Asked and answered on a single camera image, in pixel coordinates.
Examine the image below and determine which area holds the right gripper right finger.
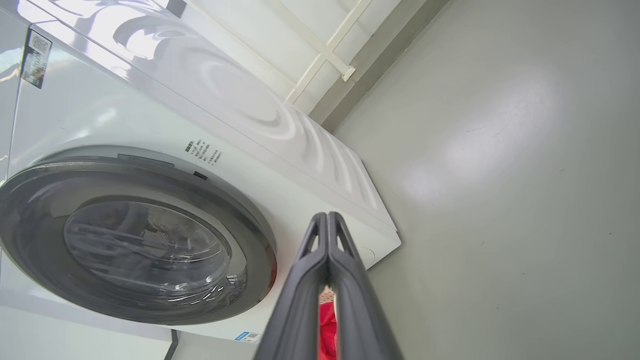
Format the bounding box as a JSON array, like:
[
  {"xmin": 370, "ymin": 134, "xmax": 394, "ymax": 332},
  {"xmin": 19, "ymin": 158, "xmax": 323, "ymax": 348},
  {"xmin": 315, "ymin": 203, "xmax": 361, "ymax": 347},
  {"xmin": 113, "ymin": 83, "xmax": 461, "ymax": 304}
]
[{"xmin": 327, "ymin": 211, "xmax": 405, "ymax": 360}]

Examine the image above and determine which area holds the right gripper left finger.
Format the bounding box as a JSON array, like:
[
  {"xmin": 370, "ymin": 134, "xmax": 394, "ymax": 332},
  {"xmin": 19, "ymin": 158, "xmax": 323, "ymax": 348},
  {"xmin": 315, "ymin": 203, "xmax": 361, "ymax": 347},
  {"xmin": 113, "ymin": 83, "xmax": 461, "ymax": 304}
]
[{"xmin": 252, "ymin": 212, "xmax": 330, "ymax": 360}]

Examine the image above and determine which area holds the red garment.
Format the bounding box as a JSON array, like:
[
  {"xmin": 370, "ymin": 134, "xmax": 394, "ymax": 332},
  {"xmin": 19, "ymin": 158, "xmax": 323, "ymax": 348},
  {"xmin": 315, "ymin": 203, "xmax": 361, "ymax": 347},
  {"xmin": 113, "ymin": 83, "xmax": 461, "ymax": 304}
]
[{"xmin": 319, "ymin": 300, "xmax": 338, "ymax": 360}]

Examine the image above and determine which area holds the dark round washing machine door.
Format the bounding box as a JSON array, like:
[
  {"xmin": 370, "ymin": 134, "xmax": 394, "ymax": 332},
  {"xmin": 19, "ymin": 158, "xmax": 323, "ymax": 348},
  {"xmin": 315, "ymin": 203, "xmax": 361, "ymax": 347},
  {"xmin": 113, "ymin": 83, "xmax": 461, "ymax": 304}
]
[{"xmin": 0, "ymin": 156, "xmax": 277, "ymax": 326}]

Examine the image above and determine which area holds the steel washing machine drum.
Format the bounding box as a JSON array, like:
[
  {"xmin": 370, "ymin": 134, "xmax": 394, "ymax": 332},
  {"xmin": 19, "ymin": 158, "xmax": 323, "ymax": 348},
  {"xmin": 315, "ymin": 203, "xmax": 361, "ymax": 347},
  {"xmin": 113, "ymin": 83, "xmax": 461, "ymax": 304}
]
[{"xmin": 64, "ymin": 201, "xmax": 231, "ymax": 293}]

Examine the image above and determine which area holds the white washing machine body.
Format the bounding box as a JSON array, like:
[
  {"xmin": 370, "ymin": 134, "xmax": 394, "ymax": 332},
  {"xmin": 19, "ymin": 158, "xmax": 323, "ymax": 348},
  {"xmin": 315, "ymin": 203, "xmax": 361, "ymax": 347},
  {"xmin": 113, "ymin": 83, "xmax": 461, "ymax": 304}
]
[{"xmin": 0, "ymin": 0, "xmax": 402, "ymax": 360}]

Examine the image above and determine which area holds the round white filter cover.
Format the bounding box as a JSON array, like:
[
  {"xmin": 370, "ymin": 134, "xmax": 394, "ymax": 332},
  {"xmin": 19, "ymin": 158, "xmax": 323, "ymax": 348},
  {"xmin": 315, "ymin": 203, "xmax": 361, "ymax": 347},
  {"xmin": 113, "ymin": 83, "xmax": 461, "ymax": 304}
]
[{"xmin": 357, "ymin": 245, "xmax": 377, "ymax": 269}]

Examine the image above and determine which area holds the dark product sticker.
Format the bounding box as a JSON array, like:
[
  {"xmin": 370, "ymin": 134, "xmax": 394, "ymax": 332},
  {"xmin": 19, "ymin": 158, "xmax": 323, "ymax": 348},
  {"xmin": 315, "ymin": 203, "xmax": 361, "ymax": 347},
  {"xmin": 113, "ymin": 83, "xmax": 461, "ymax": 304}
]
[{"xmin": 21, "ymin": 29, "xmax": 53, "ymax": 90}]

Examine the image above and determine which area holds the white metal frame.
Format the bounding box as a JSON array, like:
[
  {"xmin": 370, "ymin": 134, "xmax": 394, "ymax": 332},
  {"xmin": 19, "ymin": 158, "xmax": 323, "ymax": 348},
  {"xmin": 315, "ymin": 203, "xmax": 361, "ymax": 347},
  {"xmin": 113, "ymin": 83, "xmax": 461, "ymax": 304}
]
[{"xmin": 265, "ymin": 0, "xmax": 373, "ymax": 106}]

